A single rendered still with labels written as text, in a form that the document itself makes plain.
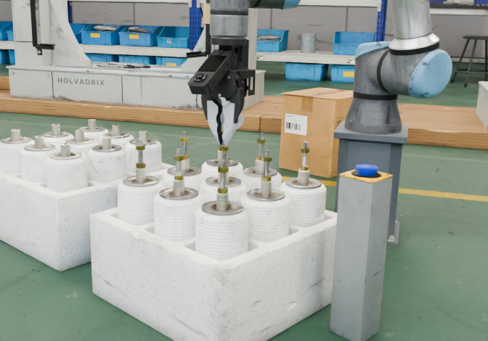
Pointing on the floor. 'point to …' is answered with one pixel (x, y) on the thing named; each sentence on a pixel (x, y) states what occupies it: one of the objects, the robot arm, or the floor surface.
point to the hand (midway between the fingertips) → (221, 139)
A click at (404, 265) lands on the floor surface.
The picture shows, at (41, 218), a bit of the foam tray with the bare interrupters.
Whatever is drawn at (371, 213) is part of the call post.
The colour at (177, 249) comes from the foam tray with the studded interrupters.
